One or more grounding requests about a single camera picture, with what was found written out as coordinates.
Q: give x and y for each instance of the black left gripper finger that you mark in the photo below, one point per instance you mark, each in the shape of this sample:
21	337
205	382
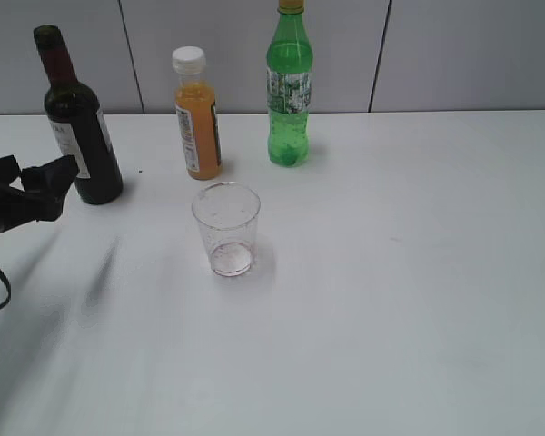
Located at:
9	170
47	186

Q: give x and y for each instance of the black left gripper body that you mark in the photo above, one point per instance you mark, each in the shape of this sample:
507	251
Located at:
16	208

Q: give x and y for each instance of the dark red wine bottle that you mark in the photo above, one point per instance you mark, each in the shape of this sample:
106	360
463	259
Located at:
77	121

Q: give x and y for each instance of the transparent plastic cup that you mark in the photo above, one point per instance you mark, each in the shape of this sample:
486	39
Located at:
227	216

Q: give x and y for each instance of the orange juice bottle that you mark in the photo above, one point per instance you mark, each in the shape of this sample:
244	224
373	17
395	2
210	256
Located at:
196	112

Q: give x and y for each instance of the green soda bottle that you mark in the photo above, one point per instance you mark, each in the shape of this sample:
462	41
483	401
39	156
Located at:
289	87

